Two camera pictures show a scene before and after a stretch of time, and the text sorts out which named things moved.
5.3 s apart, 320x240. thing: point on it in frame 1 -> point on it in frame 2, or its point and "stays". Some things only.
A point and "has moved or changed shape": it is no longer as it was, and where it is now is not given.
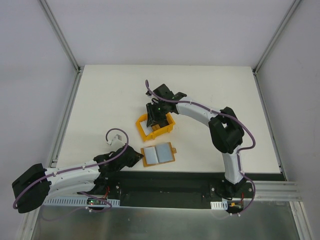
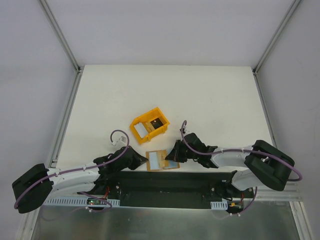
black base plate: (181, 190) stays
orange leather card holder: (161, 153) has moved or changed shape
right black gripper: (155, 118) -> (180, 151)
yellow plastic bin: (159, 132) has moved or changed shape
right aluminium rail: (277, 190) stays
